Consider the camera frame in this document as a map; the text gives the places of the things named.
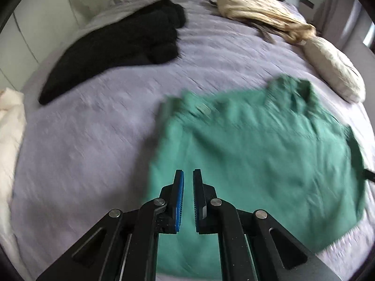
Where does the green work jacket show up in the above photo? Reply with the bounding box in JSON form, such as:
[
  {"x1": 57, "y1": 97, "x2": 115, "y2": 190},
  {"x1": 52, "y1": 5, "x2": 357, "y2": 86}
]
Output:
[{"x1": 146, "y1": 74, "x2": 370, "y2": 281}]

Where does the cream textured pillow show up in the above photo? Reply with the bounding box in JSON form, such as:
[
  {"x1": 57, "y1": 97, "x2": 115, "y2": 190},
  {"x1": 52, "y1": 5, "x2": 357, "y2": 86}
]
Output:
[{"x1": 302, "y1": 37, "x2": 367, "y2": 104}]

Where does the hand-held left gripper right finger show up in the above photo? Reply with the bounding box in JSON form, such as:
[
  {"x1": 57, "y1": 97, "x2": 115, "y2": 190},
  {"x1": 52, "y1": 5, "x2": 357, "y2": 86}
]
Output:
[{"x1": 192, "y1": 169, "x2": 342, "y2": 281}]

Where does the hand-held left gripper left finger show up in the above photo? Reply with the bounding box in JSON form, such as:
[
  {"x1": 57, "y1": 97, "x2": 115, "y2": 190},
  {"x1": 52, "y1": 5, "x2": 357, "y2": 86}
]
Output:
[{"x1": 37, "y1": 170, "x2": 185, "y2": 281}]

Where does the lavender bed blanket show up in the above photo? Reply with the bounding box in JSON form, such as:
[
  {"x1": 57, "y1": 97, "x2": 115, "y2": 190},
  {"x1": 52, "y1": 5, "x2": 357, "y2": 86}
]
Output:
[{"x1": 12, "y1": 0, "x2": 375, "y2": 281}]

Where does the black garment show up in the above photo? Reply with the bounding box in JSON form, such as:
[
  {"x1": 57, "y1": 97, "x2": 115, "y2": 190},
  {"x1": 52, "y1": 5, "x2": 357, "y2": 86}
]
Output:
[{"x1": 38, "y1": 0, "x2": 186, "y2": 106}]

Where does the beige garment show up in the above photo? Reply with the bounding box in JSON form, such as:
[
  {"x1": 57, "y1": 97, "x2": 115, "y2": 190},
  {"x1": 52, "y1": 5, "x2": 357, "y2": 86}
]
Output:
[{"x1": 209, "y1": 0, "x2": 317, "y2": 46}]

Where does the white garment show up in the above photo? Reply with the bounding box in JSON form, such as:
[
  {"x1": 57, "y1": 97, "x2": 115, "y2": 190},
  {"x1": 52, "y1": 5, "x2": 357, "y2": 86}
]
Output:
[{"x1": 0, "y1": 88, "x2": 27, "y2": 270}]

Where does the white wardrobe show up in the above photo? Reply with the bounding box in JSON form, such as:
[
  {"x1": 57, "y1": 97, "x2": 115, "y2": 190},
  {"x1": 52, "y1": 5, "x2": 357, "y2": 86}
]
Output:
[{"x1": 0, "y1": 0, "x2": 79, "y2": 91}]

